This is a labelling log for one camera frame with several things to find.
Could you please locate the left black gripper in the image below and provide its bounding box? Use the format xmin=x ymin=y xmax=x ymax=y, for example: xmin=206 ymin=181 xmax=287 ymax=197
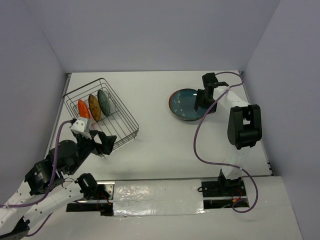
xmin=67 ymin=130 xmax=117 ymax=175

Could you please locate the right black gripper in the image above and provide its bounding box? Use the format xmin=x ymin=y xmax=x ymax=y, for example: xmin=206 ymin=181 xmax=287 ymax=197
xmin=194 ymin=89 xmax=218 ymax=115

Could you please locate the dark green plate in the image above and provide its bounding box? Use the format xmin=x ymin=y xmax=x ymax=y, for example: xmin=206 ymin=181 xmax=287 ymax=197
xmin=168 ymin=88 xmax=207 ymax=122

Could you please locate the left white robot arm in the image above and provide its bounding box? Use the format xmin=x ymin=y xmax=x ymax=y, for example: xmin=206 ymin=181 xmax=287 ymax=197
xmin=0 ymin=130 xmax=117 ymax=240

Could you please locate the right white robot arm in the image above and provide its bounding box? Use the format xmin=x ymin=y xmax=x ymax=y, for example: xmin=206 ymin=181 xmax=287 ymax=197
xmin=193 ymin=72 xmax=262 ymax=196

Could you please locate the yellow patterned small plate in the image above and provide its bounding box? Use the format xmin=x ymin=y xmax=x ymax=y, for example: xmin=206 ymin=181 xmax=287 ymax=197
xmin=88 ymin=94 xmax=101 ymax=122

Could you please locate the orange small plate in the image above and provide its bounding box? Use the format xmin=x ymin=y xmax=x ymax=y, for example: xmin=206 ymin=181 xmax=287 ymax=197
xmin=77 ymin=99 xmax=91 ymax=119

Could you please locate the green blue patterned small plate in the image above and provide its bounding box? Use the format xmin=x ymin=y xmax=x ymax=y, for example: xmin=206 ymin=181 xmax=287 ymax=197
xmin=97 ymin=89 xmax=111 ymax=117

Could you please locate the silver tape sheet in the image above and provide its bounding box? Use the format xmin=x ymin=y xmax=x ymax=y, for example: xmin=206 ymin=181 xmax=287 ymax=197
xmin=113 ymin=179 xmax=205 ymax=217

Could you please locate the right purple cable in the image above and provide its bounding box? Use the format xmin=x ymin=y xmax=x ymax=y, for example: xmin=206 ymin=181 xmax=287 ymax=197
xmin=193 ymin=71 xmax=259 ymax=214

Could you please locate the purple cable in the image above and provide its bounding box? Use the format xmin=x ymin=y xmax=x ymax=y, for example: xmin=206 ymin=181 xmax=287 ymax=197
xmin=193 ymin=71 xmax=259 ymax=214
xmin=0 ymin=119 xmax=76 ymax=237

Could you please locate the grey wire dish rack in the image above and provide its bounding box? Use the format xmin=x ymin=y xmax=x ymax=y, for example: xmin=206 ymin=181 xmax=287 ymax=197
xmin=59 ymin=77 xmax=139 ymax=151

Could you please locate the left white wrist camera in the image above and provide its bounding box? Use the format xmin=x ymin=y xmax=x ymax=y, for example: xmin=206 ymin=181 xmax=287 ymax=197
xmin=70 ymin=116 xmax=92 ymax=139

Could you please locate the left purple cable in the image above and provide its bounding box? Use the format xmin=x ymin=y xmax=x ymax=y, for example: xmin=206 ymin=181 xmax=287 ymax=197
xmin=0 ymin=119 xmax=76 ymax=237

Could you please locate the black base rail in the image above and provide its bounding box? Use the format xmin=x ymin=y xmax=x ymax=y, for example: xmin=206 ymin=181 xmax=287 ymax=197
xmin=66 ymin=179 xmax=249 ymax=217

